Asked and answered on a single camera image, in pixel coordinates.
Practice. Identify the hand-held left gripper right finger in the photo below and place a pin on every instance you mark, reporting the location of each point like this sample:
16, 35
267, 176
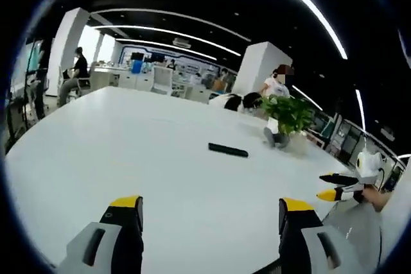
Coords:
308, 235

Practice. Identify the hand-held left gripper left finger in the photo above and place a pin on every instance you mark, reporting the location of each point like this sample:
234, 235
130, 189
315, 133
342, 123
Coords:
106, 232

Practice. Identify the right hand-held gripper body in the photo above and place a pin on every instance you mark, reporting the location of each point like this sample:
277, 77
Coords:
368, 165

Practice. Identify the black remote control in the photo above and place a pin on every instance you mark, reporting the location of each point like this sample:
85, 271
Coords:
228, 150

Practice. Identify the person's right hand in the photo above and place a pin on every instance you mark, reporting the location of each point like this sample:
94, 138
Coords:
374, 197

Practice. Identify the green potted plant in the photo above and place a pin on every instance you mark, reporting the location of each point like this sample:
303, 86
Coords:
287, 116

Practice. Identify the black and white bag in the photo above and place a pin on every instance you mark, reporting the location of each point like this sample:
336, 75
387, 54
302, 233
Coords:
236, 100

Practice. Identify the white pillar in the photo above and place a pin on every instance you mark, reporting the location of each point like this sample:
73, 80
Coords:
66, 49
258, 66

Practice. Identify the white office chair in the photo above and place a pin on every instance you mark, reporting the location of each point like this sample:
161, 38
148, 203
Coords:
74, 85

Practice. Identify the white counter cabinet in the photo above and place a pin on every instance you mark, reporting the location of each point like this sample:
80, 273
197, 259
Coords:
122, 78

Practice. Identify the white mesh chair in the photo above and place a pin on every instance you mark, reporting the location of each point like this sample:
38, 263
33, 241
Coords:
162, 80

